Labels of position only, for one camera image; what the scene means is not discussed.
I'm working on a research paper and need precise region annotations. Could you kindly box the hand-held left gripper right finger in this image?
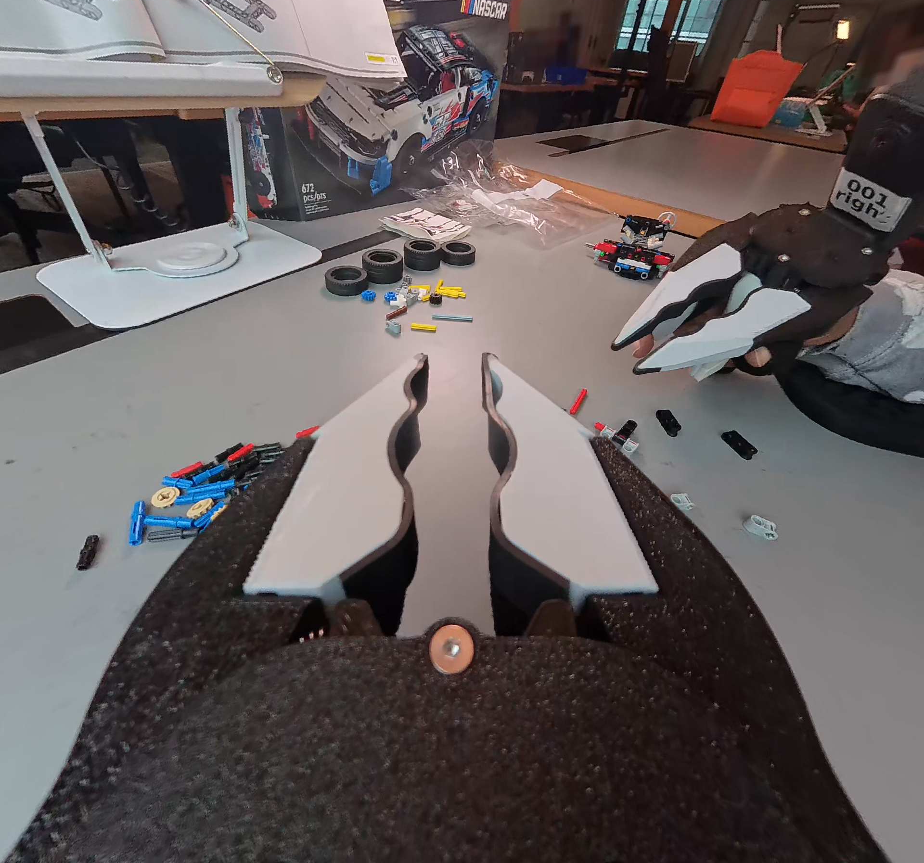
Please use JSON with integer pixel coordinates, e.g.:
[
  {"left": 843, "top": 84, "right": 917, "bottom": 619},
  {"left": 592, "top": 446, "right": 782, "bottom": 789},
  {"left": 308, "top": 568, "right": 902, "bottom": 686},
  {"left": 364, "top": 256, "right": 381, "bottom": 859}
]
[{"left": 481, "top": 353, "right": 659, "bottom": 598}]

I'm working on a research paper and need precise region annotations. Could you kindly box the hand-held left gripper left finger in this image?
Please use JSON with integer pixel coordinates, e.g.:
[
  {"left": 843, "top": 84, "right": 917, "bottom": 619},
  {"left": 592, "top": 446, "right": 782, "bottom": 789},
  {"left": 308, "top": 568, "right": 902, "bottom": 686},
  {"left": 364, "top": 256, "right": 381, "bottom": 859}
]
[{"left": 243, "top": 354, "right": 430, "bottom": 600}]

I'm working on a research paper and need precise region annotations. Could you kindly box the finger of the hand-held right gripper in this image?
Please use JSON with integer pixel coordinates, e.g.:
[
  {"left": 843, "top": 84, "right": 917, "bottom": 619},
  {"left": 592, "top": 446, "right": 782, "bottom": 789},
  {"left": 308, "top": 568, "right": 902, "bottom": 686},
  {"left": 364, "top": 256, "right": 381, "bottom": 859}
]
[
  {"left": 610, "top": 242, "right": 748, "bottom": 353},
  {"left": 631, "top": 289, "right": 815, "bottom": 375}
]

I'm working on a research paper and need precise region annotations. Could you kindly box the small grey black toy assembly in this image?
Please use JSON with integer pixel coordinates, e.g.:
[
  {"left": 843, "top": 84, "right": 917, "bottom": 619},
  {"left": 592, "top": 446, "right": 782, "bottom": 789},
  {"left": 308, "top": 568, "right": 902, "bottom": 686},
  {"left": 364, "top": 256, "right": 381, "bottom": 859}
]
[{"left": 593, "top": 419, "right": 642, "bottom": 454}]

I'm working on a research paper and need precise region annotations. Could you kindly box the person's right forearm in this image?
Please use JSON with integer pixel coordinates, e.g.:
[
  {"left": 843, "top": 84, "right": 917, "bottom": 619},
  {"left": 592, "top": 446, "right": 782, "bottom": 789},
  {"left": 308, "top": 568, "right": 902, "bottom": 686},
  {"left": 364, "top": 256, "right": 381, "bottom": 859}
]
[{"left": 797, "top": 267, "right": 924, "bottom": 404}]

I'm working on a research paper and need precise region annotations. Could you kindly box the grey desk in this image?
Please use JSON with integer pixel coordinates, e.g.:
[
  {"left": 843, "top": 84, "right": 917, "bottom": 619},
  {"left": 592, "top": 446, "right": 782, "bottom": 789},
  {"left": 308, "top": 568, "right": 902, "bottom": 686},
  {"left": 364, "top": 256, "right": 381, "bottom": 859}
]
[{"left": 0, "top": 203, "right": 924, "bottom": 850}]

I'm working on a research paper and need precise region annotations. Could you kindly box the person's right hand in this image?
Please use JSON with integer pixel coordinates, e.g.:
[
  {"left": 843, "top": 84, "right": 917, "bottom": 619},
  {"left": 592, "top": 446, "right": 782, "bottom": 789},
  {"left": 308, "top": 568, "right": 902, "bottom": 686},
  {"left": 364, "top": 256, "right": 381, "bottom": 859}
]
[{"left": 742, "top": 306, "right": 871, "bottom": 373}]

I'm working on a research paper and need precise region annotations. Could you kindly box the partly built toy car chassis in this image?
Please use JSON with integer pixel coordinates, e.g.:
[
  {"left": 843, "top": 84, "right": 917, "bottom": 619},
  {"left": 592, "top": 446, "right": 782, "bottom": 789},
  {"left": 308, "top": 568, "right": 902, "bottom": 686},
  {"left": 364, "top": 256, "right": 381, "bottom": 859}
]
[{"left": 586, "top": 211, "right": 678, "bottom": 281}]

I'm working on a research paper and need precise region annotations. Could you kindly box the pile of small toy pins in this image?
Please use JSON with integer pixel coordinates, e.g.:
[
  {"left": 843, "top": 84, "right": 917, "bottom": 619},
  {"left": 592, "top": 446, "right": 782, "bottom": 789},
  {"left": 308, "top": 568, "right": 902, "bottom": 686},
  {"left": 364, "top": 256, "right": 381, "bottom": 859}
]
[{"left": 146, "top": 439, "right": 286, "bottom": 543}]

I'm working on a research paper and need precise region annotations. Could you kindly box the neighbouring grey table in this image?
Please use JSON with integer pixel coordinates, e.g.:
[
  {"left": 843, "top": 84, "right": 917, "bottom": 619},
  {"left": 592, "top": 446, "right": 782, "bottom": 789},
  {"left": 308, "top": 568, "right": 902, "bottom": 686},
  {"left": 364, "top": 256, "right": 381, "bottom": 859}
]
[{"left": 493, "top": 118, "right": 851, "bottom": 240}]

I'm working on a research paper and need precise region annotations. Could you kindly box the black table mat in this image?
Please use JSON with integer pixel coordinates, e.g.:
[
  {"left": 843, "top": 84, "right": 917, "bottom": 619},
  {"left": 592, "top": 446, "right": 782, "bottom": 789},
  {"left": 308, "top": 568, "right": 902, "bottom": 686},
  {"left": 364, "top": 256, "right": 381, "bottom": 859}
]
[{"left": 536, "top": 127, "right": 671, "bottom": 158}]

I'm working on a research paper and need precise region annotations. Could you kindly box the orange fabric bag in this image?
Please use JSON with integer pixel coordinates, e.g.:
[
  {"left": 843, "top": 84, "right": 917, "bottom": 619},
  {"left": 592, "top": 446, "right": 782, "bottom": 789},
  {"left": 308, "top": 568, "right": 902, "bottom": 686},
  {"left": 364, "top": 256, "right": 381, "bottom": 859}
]
[{"left": 709, "top": 50, "right": 805, "bottom": 130}]

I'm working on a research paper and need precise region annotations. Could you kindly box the clear plastic bag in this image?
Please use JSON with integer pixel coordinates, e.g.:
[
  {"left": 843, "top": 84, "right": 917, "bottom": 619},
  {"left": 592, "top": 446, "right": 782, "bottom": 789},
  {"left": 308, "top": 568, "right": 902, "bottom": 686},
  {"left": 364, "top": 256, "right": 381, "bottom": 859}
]
[{"left": 403, "top": 140, "right": 630, "bottom": 252}]

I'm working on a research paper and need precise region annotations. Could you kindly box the sticker sheet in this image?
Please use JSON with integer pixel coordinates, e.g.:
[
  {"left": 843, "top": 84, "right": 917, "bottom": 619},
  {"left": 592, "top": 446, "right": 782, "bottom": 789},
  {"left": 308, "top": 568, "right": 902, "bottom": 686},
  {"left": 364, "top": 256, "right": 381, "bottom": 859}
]
[{"left": 378, "top": 207, "right": 473, "bottom": 243}]

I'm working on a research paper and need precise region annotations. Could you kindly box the white book stand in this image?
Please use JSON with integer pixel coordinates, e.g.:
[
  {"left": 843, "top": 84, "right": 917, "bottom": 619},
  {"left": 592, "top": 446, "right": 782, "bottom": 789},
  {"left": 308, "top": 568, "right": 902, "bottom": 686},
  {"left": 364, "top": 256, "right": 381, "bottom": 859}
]
[{"left": 0, "top": 48, "right": 324, "bottom": 331}]

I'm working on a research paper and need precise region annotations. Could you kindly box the paned window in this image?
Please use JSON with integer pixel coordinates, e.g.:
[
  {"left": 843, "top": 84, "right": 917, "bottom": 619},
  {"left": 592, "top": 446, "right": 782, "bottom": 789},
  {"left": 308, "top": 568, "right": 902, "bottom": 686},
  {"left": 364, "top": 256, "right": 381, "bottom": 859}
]
[{"left": 622, "top": 0, "right": 736, "bottom": 72}]

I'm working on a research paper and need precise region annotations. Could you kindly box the black toy set box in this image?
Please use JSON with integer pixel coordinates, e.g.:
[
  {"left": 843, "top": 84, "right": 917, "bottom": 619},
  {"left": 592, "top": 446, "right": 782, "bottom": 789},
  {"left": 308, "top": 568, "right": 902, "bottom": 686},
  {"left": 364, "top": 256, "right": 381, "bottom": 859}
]
[{"left": 242, "top": 0, "right": 515, "bottom": 223}]

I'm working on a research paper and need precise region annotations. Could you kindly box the open instruction booklet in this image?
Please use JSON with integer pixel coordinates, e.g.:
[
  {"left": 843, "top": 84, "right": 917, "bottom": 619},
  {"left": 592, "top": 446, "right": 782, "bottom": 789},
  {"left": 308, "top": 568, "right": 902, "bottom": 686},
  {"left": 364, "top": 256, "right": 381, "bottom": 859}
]
[{"left": 0, "top": 0, "right": 405, "bottom": 79}]

